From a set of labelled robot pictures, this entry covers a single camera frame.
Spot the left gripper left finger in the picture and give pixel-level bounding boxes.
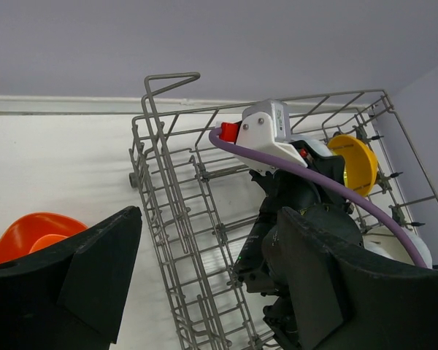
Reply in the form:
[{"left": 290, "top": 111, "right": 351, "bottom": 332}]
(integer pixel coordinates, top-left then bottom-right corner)
[{"left": 0, "top": 206, "right": 142, "bottom": 349}]

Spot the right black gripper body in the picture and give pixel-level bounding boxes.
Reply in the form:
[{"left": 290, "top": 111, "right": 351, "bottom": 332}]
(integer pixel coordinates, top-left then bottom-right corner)
[{"left": 250, "top": 144, "right": 351, "bottom": 219}]

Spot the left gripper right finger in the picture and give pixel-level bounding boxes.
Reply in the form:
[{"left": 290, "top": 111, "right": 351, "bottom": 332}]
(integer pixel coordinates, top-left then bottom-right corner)
[{"left": 277, "top": 208, "right": 438, "bottom": 349}]

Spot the white round bowl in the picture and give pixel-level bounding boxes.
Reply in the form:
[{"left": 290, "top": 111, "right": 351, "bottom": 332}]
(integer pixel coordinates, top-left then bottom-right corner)
[{"left": 364, "top": 225, "right": 433, "bottom": 270}]

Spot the yellow round bowl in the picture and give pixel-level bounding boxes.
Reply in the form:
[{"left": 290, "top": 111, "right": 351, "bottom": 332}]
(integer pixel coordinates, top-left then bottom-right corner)
[{"left": 328, "top": 135, "right": 378, "bottom": 197}]

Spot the orange square bowl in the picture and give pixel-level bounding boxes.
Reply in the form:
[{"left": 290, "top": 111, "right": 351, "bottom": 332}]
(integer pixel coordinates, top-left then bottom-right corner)
[{"left": 0, "top": 212, "right": 88, "bottom": 264}]

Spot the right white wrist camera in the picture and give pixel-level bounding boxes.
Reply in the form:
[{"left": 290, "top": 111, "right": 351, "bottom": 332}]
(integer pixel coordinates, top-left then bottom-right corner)
[{"left": 218, "top": 99, "right": 307, "bottom": 168}]

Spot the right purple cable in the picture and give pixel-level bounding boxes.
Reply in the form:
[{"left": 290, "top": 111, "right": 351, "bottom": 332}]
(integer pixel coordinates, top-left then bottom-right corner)
[{"left": 208, "top": 127, "right": 429, "bottom": 270}]

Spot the grey wire dish rack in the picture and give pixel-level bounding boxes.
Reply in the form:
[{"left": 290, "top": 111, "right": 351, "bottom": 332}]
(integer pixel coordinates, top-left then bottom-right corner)
[{"left": 128, "top": 72, "right": 438, "bottom": 349}]

